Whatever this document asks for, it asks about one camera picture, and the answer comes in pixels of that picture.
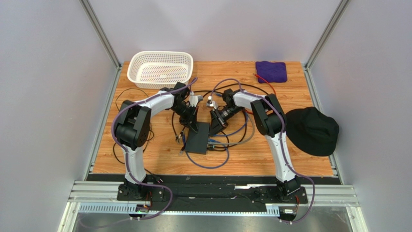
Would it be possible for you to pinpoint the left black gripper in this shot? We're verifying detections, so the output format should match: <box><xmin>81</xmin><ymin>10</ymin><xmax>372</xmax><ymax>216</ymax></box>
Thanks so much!
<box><xmin>171</xmin><ymin>103</ymin><xmax>198</xmax><ymax>133</ymax></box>

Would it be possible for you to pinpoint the black network switch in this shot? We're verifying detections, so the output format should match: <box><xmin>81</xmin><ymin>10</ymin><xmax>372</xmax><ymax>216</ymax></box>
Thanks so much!
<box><xmin>185</xmin><ymin>122</ymin><xmax>210</xmax><ymax>155</ymax></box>

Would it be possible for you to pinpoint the red ethernet cable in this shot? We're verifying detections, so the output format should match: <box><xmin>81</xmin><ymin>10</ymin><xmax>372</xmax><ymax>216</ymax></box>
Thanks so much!
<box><xmin>244</xmin><ymin>73</ymin><xmax>278</xmax><ymax>115</ymax></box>

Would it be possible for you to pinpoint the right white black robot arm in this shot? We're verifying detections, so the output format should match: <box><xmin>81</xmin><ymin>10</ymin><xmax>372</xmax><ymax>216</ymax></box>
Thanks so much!
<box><xmin>209</xmin><ymin>89</ymin><xmax>301</xmax><ymax>202</ymax></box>

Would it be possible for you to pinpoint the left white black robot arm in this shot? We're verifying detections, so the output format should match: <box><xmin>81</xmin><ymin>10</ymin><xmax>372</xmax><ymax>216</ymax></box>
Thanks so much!
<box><xmin>111</xmin><ymin>82</ymin><xmax>203</xmax><ymax>200</ymax></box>

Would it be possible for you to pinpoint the white plastic basket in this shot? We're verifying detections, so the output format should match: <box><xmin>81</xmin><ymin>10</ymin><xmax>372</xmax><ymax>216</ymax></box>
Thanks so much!
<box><xmin>127</xmin><ymin>51</ymin><xmax>194</xmax><ymax>89</ymax></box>

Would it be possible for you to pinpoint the purple cloth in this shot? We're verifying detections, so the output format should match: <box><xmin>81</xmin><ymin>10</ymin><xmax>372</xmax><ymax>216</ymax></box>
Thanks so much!
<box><xmin>255</xmin><ymin>61</ymin><xmax>288</xmax><ymax>83</ymax></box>

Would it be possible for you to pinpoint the black bucket hat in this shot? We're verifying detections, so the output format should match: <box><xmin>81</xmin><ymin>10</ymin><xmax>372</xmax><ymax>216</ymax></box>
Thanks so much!
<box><xmin>286</xmin><ymin>107</ymin><xmax>340</xmax><ymax>157</ymax></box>

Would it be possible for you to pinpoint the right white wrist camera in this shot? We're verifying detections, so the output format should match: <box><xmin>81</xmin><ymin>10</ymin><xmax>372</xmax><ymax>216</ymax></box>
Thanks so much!
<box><xmin>206</xmin><ymin>95</ymin><xmax>218</xmax><ymax>109</ymax></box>

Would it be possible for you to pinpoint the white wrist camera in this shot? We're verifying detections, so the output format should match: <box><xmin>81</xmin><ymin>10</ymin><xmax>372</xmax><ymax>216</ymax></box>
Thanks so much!
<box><xmin>206</xmin><ymin>95</ymin><xmax>218</xmax><ymax>109</ymax></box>
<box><xmin>188</xmin><ymin>92</ymin><xmax>203</xmax><ymax>107</ymax></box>

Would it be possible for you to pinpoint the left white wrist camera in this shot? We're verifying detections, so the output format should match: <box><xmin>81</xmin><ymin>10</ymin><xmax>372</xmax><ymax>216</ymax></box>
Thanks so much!
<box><xmin>188</xmin><ymin>92</ymin><xmax>203</xmax><ymax>107</ymax></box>

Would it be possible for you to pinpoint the grey ethernet cable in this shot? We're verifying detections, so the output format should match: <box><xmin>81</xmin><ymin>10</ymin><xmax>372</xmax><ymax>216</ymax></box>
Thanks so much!
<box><xmin>207</xmin><ymin>112</ymin><xmax>255</xmax><ymax>149</ymax></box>

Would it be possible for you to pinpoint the black power cord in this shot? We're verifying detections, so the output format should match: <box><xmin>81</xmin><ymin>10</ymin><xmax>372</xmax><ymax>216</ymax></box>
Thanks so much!
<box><xmin>112</xmin><ymin>87</ymin><xmax>165</xmax><ymax>183</ymax></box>

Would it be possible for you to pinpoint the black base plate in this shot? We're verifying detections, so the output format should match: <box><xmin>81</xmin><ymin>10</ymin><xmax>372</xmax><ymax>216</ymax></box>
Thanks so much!
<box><xmin>117</xmin><ymin>175</ymin><xmax>310</xmax><ymax>212</ymax></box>

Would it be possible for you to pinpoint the aluminium frame rail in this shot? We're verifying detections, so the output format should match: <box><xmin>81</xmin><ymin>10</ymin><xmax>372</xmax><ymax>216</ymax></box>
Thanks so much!
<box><xmin>59</xmin><ymin>181</ymin><xmax>367</xmax><ymax>232</ymax></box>

